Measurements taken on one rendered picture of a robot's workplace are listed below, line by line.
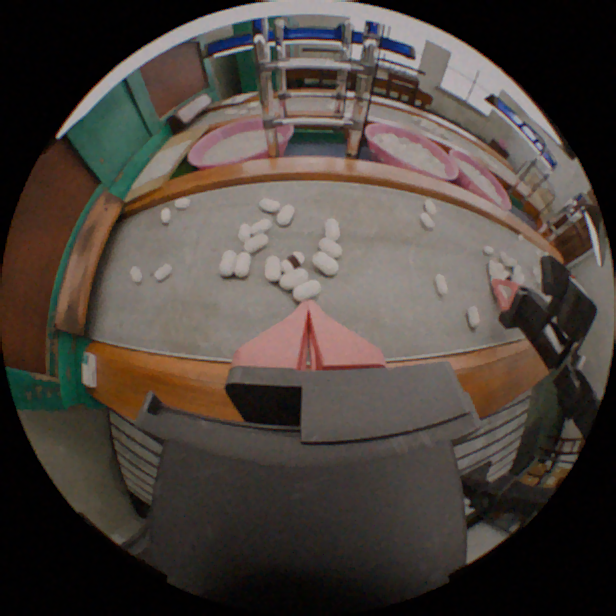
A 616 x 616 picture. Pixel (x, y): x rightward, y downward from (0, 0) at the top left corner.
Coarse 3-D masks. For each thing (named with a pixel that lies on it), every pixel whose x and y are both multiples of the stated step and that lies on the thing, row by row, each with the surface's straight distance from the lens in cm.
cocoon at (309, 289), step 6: (306, 282) 24; (312, 282) 24; (318, 282) 24; (300, 288) 23; (306, 288) 23; (312, 288) 23; (318, 288) 24; (294, 294) 24; (300, 294) 23; (306, 294) 23; (312, 294) 24; (300, 300) 24
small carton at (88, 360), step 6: (84, 354) 46; (90, 354) 46; (84, 360) 46; (90, 360) 45; (84, 366) 46; (90, 366) 45; (84, 372) 47; (90, 372) 45; (84, 378) 47; (90, 378) 45; (90, 384) 45
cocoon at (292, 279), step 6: (294, 270) 24; (300, 270) 24; (282, 276) 24; (288, 276) 24; (294, 276) 24; (300, 276) 24; (306, 276) 24; (282, 282) 24; (288, 282) 24; (294, 282) 24; (300, 282) 24; (288, 288) 24
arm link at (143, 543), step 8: (144, 528) 36; (136, 536) 36; (144, 536) 35; (120, 544) 37; (128, 544) 35; (136, 544) 34; (144, 544) 34; (136, 552) 34; (144, 552) 34; (144, 560) 34
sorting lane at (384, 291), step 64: (256, 192) 37; (320, 192) 36; (384, 192) 39; (128, 256) 47; (192, 256) 33; (256, 256) 28; (384, 256) 30; (448, 256) 37; (512, 256) 61; (128, 320) 39; (192, 320) 29; (256, 320) 25; (384, 320) 26; (448, 320) 32
